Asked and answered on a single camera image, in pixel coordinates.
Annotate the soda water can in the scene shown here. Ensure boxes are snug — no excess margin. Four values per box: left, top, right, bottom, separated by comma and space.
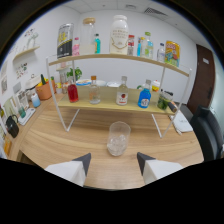
56, 22, 75, 60

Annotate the clear glass cup with ice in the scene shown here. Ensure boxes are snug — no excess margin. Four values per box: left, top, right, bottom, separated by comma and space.
106, 121, 132, 157

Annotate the green cup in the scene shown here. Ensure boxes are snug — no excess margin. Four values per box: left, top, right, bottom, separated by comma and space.
18, 106, 27, 119

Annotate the white notebook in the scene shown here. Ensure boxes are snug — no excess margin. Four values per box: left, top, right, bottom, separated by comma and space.
171, 111, 194, 134

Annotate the black chair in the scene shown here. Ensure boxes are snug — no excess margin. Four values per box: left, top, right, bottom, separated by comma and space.
189, 105, 224, 162

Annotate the white scale tray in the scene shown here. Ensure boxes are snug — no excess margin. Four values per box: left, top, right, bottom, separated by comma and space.
18, 107, 37, 127

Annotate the blue liquid bottle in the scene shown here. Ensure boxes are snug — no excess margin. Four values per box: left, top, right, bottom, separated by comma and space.
137, 79, 153, 109

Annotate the black kettle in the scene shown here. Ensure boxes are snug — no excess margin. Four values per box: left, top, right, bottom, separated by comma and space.
5, 114, 20, 139

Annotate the red liquid bottle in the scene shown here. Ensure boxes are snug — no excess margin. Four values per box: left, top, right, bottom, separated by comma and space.
67, 78, 80, 104

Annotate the small white blue bottle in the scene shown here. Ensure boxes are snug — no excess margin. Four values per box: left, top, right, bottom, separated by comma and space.
30, 92, 42, 108

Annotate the clear bottle with orange cap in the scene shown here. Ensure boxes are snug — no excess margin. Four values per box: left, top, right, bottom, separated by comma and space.
88, 75, 102, 105

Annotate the white two-tier wooden shelf rack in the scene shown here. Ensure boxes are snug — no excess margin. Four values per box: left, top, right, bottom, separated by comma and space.
45, 53, 193, 139

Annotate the orange basket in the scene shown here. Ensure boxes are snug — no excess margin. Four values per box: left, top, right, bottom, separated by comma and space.
35, 78, 56, 101

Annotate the blue rimmed bowl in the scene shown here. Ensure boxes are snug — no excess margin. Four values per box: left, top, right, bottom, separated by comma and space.
75, 78, 92, 87

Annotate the white bowl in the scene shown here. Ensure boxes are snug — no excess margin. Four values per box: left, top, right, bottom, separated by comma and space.
95, 79, 108, 88

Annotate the green potted plant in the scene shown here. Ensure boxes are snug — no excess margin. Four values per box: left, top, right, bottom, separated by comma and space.
66, 66, 83, 82

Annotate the brown door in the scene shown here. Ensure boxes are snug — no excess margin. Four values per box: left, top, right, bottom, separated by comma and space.
186, 44, 217, 114

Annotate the clear bottle with blue cap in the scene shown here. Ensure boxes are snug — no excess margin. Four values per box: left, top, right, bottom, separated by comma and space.
156, 42, 166, 63

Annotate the yellow colourful drink can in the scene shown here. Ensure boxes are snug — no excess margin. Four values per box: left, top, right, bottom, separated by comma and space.
164, 40, 181, 68

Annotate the blue bottle with yellow cap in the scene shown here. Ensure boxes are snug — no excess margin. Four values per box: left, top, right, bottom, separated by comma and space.
136, 36, 145, 58

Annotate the pink liquid bottle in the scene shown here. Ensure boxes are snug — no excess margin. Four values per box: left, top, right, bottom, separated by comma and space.
72, 36, 81, 57

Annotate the clear bottle with green cap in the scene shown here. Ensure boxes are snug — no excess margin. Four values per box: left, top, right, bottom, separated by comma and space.
143, 31, 155, 60

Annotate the small teal liquid bottle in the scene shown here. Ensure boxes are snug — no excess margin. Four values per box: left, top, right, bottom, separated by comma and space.
94, 33, 102, 55

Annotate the glass vase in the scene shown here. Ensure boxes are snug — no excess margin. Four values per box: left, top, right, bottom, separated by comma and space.
26, 32, 39, 50

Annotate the clear jar with cork lid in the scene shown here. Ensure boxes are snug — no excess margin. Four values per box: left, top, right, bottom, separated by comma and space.
79, 17, 97, 56

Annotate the large white milk bottle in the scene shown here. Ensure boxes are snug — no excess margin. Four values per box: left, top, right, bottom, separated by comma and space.
109, 14, 130, 55

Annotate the ceiling air vent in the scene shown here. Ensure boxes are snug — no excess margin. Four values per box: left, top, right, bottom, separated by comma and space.
143, 7, 168, 17

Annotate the wooden wall shelf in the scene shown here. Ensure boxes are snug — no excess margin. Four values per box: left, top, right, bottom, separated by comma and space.
12, 45, 41, 62

